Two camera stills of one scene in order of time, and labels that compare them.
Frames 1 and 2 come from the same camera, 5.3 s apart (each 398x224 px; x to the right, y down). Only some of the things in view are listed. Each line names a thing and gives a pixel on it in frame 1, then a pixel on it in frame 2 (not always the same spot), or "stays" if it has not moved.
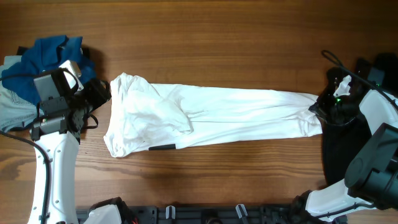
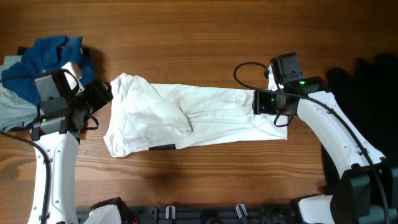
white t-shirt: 145,117 stays
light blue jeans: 15,111 stays
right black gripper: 323,108 -> 260,104
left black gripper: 97,88 stays
